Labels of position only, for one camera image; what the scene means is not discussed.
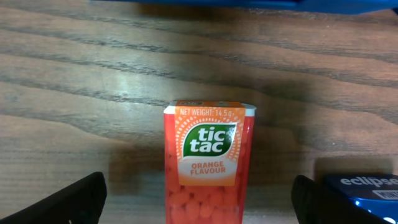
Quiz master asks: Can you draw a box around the blue candy pack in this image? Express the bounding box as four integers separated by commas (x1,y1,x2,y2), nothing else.
325,173,398,224

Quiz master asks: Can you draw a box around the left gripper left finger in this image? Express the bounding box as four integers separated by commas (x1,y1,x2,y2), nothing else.
0,171,108,224

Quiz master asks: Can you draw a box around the orange candy box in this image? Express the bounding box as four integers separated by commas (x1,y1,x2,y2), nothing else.
163,100,257,224

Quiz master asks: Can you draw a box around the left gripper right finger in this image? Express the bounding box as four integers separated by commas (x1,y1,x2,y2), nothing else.
290,174,390,224

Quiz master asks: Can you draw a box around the blue tray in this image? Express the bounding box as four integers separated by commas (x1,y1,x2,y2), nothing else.
90,0,398,16

